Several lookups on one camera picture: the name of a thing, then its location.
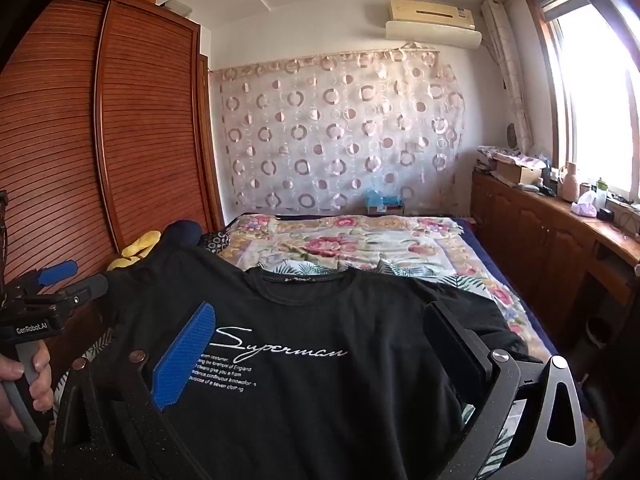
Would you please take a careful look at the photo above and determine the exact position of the blue tissue box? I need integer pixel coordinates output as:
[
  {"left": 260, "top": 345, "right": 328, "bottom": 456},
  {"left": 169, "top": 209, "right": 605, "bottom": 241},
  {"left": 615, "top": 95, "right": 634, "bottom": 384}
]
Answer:
[{"left": 364, "top": 189, "right": 407, "bottom": 216}]

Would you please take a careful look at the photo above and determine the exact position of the navy bed sheet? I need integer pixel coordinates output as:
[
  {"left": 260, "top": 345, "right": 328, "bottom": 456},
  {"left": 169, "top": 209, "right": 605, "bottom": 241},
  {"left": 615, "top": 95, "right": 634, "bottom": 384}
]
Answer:
[{"left": 452, "top": 215, "right": 562, "bottom": 357}]

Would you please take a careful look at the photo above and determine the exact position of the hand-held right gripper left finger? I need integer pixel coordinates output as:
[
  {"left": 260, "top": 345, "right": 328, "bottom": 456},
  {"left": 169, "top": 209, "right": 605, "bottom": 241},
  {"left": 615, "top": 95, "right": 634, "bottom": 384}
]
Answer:
[{"left": 50, "top": 301, "right": 217, "bottom": 480}]

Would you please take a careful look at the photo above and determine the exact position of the circle-patterned sheer curtain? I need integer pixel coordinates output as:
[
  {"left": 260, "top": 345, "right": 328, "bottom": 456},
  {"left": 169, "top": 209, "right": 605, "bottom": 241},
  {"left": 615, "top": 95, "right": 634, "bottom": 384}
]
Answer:
[{"left": 210, "top": 50, "right": 467, "bottom": 214}]

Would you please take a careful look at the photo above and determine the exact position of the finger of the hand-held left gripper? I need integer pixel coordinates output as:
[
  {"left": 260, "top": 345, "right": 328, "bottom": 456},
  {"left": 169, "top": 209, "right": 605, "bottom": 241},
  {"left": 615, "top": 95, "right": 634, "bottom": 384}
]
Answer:
[
  {"left": 10, "top": 259, "right": 80, "bottom": 295},
  {"left": 59, "top": 273, "right": 110, "bottom": 307}
]

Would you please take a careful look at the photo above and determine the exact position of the black printed t-shirt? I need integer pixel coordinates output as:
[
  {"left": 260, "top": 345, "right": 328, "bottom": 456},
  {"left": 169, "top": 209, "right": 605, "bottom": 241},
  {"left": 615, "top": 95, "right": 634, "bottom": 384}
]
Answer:
[{"left": 97, "top": 232, "right": 545, "bottom": 480}]

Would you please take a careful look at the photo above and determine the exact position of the floral blanket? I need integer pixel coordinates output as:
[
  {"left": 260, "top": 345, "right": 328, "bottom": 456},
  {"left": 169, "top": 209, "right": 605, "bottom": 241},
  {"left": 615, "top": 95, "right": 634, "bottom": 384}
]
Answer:
[{"left": 40, "top": 212, "right": 601, "bottom": 480}]

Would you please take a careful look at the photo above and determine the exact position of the cardboard box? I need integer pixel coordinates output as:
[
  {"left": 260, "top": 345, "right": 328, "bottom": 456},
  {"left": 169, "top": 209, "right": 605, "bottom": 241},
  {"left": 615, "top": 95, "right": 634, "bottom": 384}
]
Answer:
[{"left": 492, "top": 155, "right": 547, "bottom": 187}]

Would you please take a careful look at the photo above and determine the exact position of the person's left hand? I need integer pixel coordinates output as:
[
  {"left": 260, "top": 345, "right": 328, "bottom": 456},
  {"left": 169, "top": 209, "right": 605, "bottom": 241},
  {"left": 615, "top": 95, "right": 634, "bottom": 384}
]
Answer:
[{"left": 0, "top": 346, "right": 53, "bottom": 432}]

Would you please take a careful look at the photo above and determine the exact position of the yellow cloth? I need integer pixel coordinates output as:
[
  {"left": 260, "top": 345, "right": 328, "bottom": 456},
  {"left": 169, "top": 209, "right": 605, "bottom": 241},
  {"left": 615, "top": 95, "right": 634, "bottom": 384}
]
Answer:
[{"left": 107, "top": 230, "right": 162, "bottom": 271}]

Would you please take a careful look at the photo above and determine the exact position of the navy cloth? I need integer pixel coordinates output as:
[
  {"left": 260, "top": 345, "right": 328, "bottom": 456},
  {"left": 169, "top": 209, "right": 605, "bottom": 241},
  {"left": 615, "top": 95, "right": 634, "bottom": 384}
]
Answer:
[{"left": 165, "top": 219, "right": 204, "bottom": 249}]

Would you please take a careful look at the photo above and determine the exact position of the wall air conditioner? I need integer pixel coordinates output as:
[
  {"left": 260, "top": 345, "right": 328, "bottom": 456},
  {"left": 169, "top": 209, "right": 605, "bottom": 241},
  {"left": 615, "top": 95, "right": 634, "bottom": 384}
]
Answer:
[{"left": 384, "top": 0, "right": 484, "bottom": 51}]

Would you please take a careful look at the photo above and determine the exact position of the pink thermos jug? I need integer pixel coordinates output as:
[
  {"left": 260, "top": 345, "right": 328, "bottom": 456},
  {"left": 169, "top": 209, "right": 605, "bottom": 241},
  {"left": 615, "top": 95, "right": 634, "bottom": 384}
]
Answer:
[{"left": 559, "top": 161, "right": 584, "bottom": 201}]

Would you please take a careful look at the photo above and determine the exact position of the pale window curtain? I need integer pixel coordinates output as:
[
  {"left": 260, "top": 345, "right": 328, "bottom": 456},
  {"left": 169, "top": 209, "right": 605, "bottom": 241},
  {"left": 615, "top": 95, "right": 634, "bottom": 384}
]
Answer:
[{"left": 480, "top": 0, "right": 534, "bottom": 154}]

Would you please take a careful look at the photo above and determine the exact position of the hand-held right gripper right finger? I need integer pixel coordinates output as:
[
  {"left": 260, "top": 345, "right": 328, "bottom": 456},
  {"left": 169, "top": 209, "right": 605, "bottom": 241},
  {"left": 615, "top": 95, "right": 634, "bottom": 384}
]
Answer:
[{"left": 422, "top": 300, "right": 587, "bottom": 480}]

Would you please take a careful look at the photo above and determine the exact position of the wooden slatted wardrobe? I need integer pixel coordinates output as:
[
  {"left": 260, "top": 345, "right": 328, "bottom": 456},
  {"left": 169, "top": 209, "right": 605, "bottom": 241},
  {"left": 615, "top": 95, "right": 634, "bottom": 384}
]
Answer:
[{"left": 0, "top": 0, "right": 227, "bottom": 378}]

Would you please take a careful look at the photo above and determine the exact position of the wooden framed window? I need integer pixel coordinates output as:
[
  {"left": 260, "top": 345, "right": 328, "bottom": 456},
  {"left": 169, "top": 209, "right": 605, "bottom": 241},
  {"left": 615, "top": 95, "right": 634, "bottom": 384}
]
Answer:
[{"left": 530, "top": 0, "right": 640, "bottom": 211}]

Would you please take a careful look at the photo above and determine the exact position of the long wooden cabinet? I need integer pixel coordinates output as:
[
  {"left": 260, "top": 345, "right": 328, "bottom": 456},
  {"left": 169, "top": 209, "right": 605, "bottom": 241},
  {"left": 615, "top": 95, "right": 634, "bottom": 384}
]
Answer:
[{"left": 470, "top": 167, "right": 640, "bottom": 361}]

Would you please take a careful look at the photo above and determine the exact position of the round trash bin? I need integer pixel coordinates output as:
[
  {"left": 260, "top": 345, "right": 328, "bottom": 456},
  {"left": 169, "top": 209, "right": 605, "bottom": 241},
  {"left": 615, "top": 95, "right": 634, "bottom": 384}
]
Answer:
[{"left": 585, "top": 316, "right": 619, "bottom": 356}]

